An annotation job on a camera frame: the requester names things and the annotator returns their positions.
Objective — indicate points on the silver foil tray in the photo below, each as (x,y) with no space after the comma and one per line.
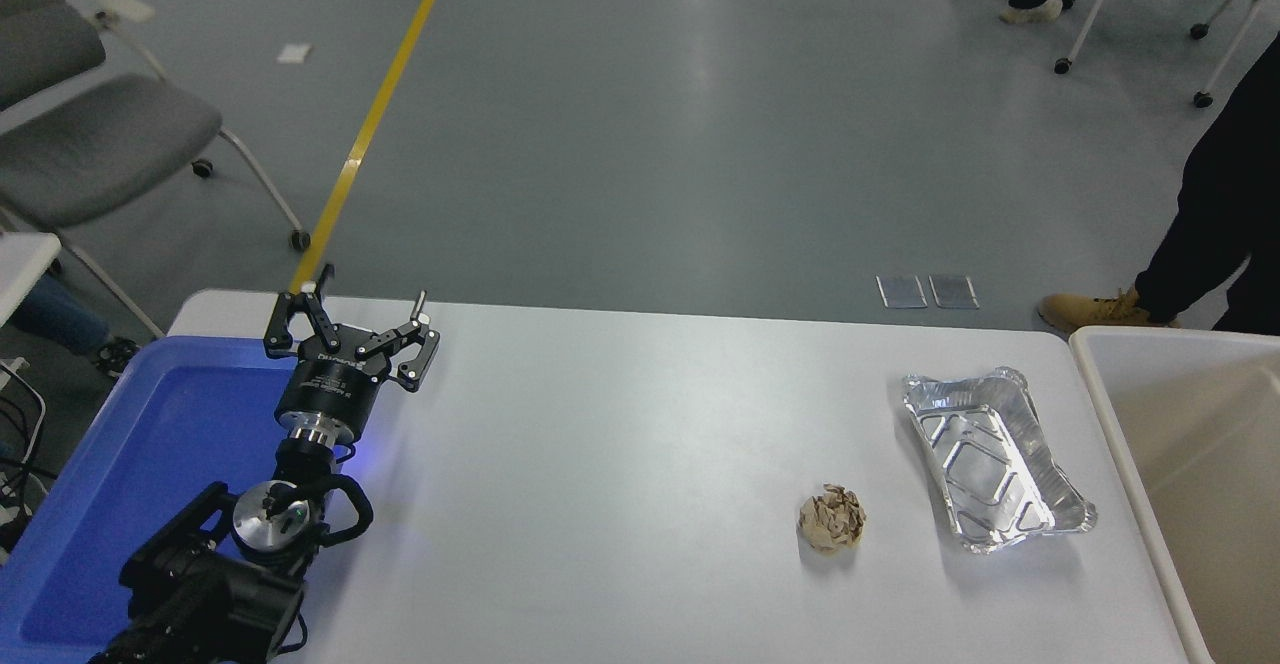
(1000,464)

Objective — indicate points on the white paper scrap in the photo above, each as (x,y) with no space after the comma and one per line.
(294,54)

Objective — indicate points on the crumpled tan paper ball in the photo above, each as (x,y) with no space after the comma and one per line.
(832,520)

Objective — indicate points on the small white table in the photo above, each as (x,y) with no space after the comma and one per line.
(20,264)

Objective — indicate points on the person with tan boots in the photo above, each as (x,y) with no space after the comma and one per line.
(1220,204)

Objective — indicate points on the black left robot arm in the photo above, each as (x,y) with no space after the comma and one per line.
(200,594)

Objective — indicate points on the blue plastic tray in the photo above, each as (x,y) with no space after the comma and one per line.
(150,424)

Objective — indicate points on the large pale bin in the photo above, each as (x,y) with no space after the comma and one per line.
(1200,464)

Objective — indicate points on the grey office chair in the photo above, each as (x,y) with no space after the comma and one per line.
(100,144)

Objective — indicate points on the silver floor plate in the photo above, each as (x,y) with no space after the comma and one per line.
(901,291)
(953,291)

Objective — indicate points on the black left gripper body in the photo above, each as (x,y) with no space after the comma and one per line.
(328,391)

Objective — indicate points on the seated person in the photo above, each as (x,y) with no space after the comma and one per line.
(55,314)

